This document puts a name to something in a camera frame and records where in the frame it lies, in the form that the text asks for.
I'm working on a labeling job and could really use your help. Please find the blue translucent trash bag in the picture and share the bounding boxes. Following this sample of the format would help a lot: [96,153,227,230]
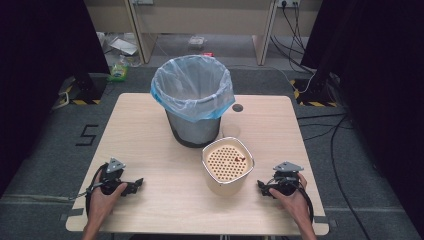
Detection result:
[150,54,237,124]

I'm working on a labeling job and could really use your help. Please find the cream container with perforated insert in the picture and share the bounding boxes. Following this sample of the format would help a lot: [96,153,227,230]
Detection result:
[200,136,256,197]

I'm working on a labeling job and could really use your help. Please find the yellow black hazard tape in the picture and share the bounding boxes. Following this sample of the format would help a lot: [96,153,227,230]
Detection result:
[289,79,338,108]
[58,84,102,106]

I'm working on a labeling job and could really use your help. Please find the black floor cables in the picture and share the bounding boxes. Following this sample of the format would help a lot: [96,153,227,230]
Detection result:
[295,112,373,240]

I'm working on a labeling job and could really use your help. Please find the black curtain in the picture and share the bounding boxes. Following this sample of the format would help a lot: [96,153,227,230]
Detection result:
[300,0,424,232]
[0,0,112,198]

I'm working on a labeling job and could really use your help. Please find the hand-held gripper cable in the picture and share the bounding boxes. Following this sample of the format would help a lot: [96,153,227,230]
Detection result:
[296,185,315,225]
[67,163,109,219]

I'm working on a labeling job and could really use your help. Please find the black stand base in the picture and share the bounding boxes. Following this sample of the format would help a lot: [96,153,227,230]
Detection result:
[293,74,338,105]
[73,72,108,102]

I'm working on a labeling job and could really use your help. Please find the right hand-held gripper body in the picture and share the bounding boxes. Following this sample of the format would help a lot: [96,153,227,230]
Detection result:
[269,161,305,198]

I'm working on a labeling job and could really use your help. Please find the gray trash can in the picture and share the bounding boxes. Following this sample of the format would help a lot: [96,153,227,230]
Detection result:
[165,108,222,149]

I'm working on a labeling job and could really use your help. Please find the right hand-held gripper cable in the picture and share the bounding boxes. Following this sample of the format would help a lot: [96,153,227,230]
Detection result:
[296,185,315,225]

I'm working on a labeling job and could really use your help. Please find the clear plastic packet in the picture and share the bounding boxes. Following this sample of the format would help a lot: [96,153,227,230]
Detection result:
[186,35,208,48]

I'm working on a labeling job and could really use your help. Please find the person's left hand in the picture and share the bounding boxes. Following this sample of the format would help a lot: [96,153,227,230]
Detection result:
[87,169,129,231]

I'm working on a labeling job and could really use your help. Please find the black cables from socket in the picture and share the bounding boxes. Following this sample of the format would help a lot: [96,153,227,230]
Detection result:
[269,1,317,75]

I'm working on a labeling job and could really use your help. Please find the white frame on floor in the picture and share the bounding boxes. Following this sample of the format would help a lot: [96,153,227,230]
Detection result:
[51,91,71,111]

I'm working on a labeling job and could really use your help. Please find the left hand-held gripper cable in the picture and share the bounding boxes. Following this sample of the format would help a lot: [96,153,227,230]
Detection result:
[67,163,109,219]

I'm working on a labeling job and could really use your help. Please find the clear plastic bags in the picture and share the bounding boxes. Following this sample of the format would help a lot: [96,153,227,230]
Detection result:
[96,31,143,68]

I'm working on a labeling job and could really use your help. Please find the white floor cable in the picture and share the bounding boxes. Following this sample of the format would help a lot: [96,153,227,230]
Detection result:
[226,64,317,95]

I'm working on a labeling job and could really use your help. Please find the person's right hand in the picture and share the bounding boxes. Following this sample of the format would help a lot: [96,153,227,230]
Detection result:
[268,172,310,224]

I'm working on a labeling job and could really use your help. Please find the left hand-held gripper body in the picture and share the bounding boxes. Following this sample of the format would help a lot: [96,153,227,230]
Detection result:
[99,157,127,197]

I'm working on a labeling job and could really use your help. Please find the white wall socket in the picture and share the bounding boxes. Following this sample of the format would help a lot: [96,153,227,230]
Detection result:
[276,0,301,9]

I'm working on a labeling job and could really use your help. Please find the green packet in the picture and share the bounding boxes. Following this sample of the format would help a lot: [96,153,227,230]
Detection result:
[106,62,130,83]

